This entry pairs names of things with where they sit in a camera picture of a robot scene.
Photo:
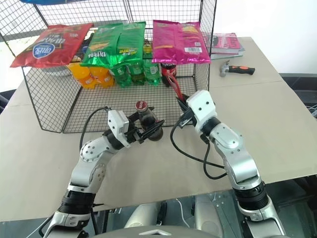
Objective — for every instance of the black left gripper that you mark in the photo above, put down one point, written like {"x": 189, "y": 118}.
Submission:
{"x": 133, "y": 132}

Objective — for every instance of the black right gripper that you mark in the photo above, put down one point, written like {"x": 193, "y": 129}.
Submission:
{"x": 187, "y": 117}

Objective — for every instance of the glass cola bottle red cap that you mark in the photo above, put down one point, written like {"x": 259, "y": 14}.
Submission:
{"x": 148, "y": 121}

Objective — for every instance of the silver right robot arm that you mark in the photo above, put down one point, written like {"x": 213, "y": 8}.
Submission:
{"x": 237, "y": 158}

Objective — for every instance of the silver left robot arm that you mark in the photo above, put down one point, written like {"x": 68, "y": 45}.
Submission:
{"x": 86, "y": 171}

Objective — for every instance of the plastic cola bottle red label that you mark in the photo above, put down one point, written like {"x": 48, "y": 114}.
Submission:
{"x": 168, "y": 70}

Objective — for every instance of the green soda plastic bottle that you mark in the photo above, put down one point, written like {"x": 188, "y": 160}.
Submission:
{"x": 152, "y": 73}
{"x": 136, "y": 74}
{"x": 121, "y": 77}

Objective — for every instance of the orange soda plastic bottle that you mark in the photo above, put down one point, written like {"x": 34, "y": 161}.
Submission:
{"x": 102, "y": 77}
{"x": 83, "y": 77}

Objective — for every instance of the yellow green bottle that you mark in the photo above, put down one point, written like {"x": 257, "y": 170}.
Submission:
{"x": 147, "y": 49}

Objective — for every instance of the pink chip bag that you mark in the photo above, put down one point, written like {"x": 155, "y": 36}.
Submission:
{"x": 178, "y": 42}

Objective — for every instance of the grey green book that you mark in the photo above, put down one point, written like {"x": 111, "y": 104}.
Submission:
{"x": 231, "y": 55}

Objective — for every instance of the pink cover book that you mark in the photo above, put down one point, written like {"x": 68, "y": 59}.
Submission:
{"x": 226, "y": 42}

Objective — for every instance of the green chip bag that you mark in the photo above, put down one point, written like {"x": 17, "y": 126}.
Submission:
{"x": 101, "y": 44}
{"x": 131, "y": 42}

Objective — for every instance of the grey left robot thigh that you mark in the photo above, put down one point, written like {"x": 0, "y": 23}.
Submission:
{"x": 142, "y": 213}

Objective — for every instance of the grey robot thigh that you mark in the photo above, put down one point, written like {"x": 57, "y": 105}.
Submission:
{"x": 142, "y": 213}
{"x": 213, "y": 215}

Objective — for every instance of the dark snack packet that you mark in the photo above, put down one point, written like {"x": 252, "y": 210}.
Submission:
{"x": 83, "y": 49}

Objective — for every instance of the grey robot torso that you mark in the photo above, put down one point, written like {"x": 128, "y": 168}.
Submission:
{"x": 148, "y": 231}

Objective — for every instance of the grey right robot thigh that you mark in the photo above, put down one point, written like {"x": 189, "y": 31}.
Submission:
{"x": 213, "y": 215}

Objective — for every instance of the dark furniture piece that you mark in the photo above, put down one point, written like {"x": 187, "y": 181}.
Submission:
{"x": 5, "y": 101}
{"x": 301, "y": 89}

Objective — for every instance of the red chip bag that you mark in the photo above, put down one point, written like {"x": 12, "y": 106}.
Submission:
{"x": 52, "y": 45}

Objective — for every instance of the blue object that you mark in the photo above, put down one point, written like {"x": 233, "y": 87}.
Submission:
{"x": 42, "y": 1}

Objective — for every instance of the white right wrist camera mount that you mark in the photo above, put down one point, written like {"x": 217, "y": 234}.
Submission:
{"x": 201, "y": 106}

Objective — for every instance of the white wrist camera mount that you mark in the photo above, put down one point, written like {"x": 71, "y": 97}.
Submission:
{"x": 201, "y": 106}
{"x": 117, "y": 126}

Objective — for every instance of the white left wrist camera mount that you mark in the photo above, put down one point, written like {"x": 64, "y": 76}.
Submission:
{"x": 117, "y": 126}

